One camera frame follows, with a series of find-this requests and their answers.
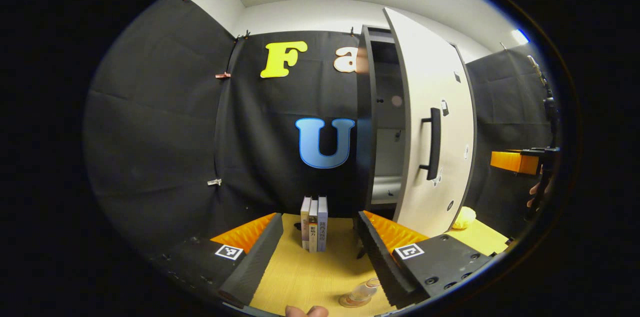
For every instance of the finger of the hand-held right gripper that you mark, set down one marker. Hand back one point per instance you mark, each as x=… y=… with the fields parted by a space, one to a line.
x=510 y=161

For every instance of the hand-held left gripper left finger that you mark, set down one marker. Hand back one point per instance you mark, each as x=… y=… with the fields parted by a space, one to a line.
x=257 y=262

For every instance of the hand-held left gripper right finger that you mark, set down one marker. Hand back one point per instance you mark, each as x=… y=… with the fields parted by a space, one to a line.
x=382 y=262

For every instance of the clear bottle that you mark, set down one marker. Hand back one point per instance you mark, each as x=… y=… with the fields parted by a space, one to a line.
x=367 y=287

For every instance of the beige cabinet door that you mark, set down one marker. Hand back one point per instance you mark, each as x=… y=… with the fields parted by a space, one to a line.
x=420 y=67

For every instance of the beige spine book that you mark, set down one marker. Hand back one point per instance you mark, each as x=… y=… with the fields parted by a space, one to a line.
x=304 y=222

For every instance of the blue grey spine book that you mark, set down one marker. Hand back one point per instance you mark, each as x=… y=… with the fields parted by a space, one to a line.
x=323 y=222

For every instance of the yellow bumpy object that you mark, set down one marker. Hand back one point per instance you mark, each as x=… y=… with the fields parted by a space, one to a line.
x=465 y=218

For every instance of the thin grey rod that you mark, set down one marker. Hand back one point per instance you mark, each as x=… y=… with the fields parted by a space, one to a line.
x=538 y=74

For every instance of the silver clip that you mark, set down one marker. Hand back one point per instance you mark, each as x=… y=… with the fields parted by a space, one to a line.
x=214 y=182

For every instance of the small ceiling lamp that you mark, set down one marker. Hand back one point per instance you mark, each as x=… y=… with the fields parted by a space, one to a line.
x=520 y=37

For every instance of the black backdrop cloth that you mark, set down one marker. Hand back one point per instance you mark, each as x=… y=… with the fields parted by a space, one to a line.
x=160 y=132

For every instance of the pink clip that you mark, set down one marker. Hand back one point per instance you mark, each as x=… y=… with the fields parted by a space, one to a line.
x=223 y=75

